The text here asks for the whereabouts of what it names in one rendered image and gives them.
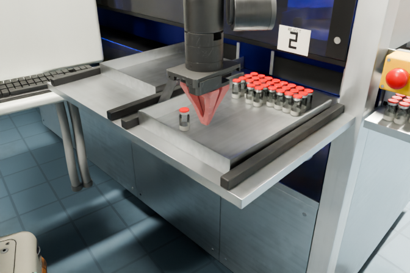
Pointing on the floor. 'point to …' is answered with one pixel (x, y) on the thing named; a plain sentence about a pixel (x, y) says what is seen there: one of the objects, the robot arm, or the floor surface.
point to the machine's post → (356, 107)
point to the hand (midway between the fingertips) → (205, 119)
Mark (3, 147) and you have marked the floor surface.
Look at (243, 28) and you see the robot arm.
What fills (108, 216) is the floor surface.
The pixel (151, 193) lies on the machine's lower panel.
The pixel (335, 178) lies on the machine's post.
